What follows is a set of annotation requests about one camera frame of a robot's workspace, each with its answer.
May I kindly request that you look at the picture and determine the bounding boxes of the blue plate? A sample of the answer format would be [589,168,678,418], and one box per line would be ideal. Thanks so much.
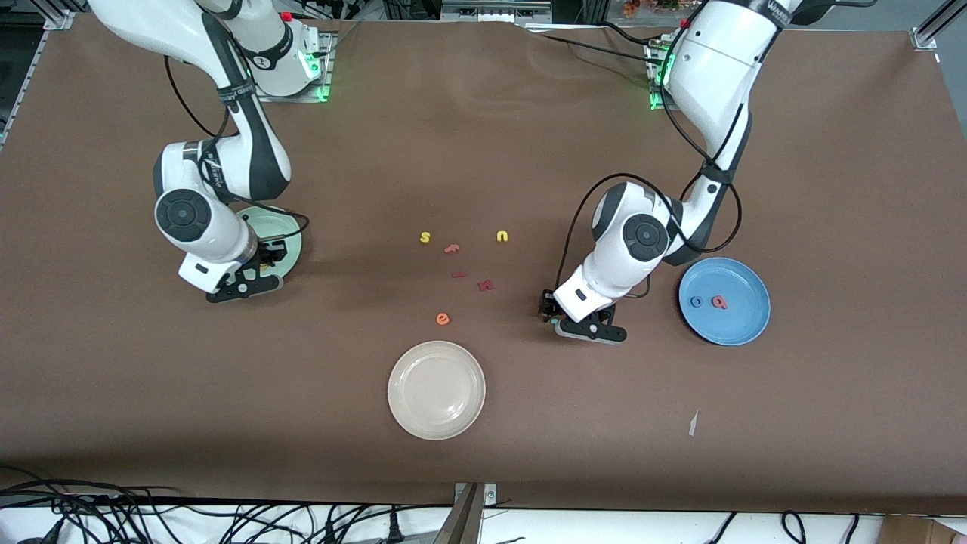
[678,257,771,347]

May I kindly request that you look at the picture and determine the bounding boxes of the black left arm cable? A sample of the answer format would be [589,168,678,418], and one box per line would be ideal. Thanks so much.
[555,34,743,299]

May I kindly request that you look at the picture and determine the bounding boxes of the aluminium frame profile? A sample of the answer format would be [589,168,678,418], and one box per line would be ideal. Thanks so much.
[0,0,76,152]
[910,0,954,52]

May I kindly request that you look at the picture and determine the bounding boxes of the beige plate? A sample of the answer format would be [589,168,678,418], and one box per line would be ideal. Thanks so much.
[387,341,487,441]

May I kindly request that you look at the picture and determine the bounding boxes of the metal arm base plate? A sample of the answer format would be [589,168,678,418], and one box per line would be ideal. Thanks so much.
[648,38,681,112]
[257,30,334,104]

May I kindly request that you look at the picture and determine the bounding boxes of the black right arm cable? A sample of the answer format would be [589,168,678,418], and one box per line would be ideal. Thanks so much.
[165,57,310,236]

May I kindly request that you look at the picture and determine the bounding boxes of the grey metal frame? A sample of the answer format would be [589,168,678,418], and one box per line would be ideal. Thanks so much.
[440,0,554,23]

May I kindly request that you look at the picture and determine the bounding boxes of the black cable on table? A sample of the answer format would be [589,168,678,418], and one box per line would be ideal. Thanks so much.
[597,21,666,48]
[538,34,662,60]

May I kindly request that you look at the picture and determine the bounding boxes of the long black cable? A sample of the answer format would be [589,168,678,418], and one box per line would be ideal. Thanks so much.
[0,478,182,501]

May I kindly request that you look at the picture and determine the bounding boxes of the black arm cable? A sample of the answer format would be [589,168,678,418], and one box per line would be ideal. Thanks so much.
[555,34,743,299]
[165,57,310,236]

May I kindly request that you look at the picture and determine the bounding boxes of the brown table cover sheet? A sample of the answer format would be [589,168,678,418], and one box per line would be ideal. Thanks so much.
[0,14,967,516]

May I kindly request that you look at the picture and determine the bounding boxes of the green plate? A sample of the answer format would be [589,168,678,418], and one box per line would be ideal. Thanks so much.
[238,206,303,277]

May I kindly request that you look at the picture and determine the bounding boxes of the cardboard box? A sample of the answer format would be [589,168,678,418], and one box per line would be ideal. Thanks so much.
[880,514,967,544]

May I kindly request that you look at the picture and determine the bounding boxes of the small metal bracket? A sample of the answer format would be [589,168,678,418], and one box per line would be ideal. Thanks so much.
[453,482,499,507]

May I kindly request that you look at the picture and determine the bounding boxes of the grey metal beam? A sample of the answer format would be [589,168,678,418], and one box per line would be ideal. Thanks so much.
[432,484,486,544]

